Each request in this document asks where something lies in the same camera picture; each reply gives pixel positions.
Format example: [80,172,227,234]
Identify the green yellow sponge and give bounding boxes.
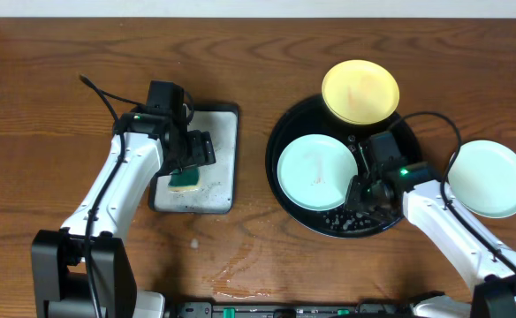
[168,168,201,192]

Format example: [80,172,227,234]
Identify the mint plate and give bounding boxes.
[277,134,359,211]
[448,140,516,218]

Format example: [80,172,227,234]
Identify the yellow plate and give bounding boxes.
[322,60,400,125]

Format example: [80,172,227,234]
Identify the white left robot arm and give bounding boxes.
[31,113,216,317]

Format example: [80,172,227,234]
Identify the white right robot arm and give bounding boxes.
[344,163,516,317]

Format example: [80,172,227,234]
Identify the black rectangular soap tray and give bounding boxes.
[148,103,239,214]

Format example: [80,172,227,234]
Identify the round black tray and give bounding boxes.
[266,95,422,239]

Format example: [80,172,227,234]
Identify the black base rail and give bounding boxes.
[163,302,414,318]

